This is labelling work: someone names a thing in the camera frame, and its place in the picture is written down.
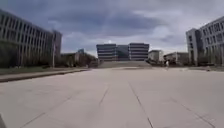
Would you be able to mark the wide concrete steps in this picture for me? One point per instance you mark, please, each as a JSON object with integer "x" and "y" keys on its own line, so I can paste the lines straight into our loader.
{"x": 124, "y": 64}

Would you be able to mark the grey banded twin-block building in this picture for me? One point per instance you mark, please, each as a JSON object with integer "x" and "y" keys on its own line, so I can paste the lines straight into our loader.
{"x": 122, "y": 51}

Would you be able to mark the reddish low building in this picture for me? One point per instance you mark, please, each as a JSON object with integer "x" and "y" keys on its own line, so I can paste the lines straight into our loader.
{"x": 77, "y": 58}

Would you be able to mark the pale concrete slab plaza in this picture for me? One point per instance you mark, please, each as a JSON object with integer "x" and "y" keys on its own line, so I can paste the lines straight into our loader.
{"x": 113, "y": 100}

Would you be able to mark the small pale building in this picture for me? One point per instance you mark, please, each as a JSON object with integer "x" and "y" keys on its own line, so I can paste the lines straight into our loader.
{"x": 155, "y": 55}

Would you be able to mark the person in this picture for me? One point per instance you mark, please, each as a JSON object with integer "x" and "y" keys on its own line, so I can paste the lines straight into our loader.
{"x": 167, "y": 63}

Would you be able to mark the pole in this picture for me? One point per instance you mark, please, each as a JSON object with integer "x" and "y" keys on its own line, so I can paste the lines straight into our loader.
{"x": 53, "y": 51}

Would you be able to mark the low grey building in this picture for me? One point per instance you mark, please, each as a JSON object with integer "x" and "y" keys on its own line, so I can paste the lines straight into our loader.
{"x": 176, "y": 57}

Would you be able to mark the low kerb edge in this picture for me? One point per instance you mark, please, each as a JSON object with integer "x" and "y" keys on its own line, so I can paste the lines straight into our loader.
{"x": 36, "y": 75}

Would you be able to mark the grass strip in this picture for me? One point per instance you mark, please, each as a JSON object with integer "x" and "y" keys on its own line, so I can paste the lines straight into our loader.
{"x": 23, "y": 70}

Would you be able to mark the long grey office building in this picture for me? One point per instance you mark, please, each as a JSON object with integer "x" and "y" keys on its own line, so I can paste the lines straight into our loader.
{"x": 25, "y": 41}

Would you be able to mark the pale grey multi-storey building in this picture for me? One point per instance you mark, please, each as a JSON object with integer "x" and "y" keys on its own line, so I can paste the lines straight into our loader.
{"x": 208, "y": 41}

